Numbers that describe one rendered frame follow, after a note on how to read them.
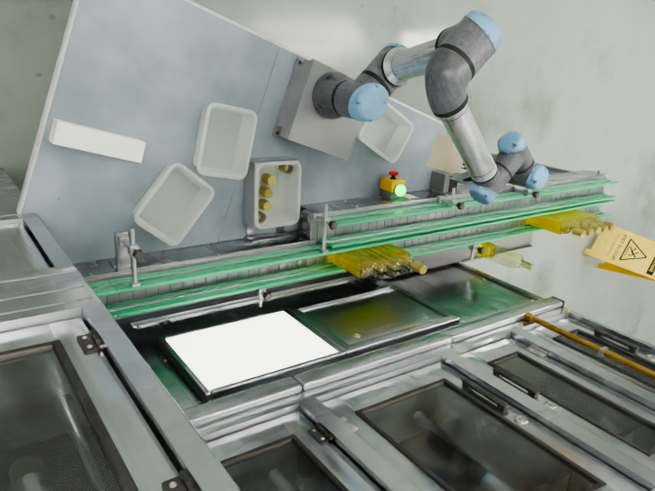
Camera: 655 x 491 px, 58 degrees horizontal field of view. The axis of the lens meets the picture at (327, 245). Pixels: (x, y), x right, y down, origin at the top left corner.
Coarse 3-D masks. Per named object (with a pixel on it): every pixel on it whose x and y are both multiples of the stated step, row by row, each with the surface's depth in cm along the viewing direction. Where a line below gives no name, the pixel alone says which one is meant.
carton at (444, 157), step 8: (440, 136) 200; (448, 136) 198; (440, 144) 200; (448, 144) 197; (432, 152) 202; (440, 152) 199; (448, 152) 196; (456, 152) 198; (432, 160) 201; (440, 160) 199; (448, 160) 197; (456, 160) 199; (432, 168) 203; (440, 168) 198; (448, 168) 198; (456, 168) 201
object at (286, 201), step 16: (256, 176) 191; (288, 176) 205; (256, 192) 193; (288, 192) 206; (256, 208) 194; (272, 208) 206; (288, 208) 208; (256, 224) 196; (272, 224) 200; (288, 224) 203
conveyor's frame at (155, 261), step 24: (408, 192) 242; (432, 192) 244; (504, 192) 259; (600, 192) 305; (240, 240) 203; (288, 240) 205; (96, 264) 175; (144, 264) 177; (168, 264) 178; (192, 264) 183
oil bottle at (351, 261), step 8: (328, 256) 212; (336, 256) 208; (344, 256) 204; (352, 256) 202; (360, 256) 203; (336, 264) 209; (344, 264) 205; (352, 264) 201; (360, 264) 197; (368, 264) 197; (352, 272) 202; (360, 272) 198
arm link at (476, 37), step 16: (464, 16) 146; (480, 16) 143; (448, 32) 147; (464, 32) 142; (480, 32) 142; (496, 32) 143; (384, 48) 184; (400, 48) 178; (416, 48) 164; (432, 48) 156; (448, 48) 141; (464, 48) 141; (480, 48) 142; (496, 48) 146; (368, 64) 184; (384, 64) 177; (400, 64) 171; (416, 64) 164; (480, 64) 144; (384, 80) 180; (400, 80) 178
